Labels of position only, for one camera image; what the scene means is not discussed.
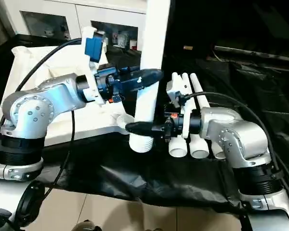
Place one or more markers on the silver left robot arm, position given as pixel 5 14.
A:
pixel 33 120

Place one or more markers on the black mat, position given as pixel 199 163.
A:
pixel 154 178

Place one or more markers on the white plastic table top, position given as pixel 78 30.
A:
pixel 43 62

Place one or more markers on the black furniture with gold label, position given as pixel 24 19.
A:
pixel 231 24

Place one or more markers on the white plastic table leg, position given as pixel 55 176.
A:
pixel 216 153
pixel 198 147
pixel 151 29
pixel 178 148

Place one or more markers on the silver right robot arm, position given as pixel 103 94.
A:
pixel 241 144

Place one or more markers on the white cabinet with glass doors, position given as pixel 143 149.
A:
pixel 82 17

